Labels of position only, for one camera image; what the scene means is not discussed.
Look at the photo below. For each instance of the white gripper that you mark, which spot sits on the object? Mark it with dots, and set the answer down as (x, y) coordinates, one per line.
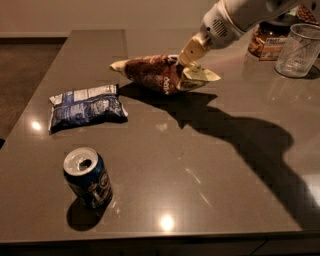
(216, 29)

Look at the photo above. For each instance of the brown chip bag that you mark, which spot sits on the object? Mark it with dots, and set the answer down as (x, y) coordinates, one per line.
(160, 73)

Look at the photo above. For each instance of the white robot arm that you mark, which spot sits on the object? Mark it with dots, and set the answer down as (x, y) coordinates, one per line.
(248, 13)

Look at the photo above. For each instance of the blue chip bag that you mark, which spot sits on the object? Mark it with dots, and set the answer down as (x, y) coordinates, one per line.
(86, 107)

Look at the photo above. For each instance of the snack jar with black lid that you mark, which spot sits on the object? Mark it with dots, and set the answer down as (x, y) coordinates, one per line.
(267, 41)

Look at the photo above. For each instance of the clear plastic cup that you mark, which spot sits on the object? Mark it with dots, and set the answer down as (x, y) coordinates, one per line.
(300, 51)

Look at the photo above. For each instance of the nut jar in background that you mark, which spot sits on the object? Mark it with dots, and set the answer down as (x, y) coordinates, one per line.
(305, 15)

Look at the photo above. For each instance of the blue soda can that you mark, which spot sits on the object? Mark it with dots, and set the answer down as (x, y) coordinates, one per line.
(87, 176)

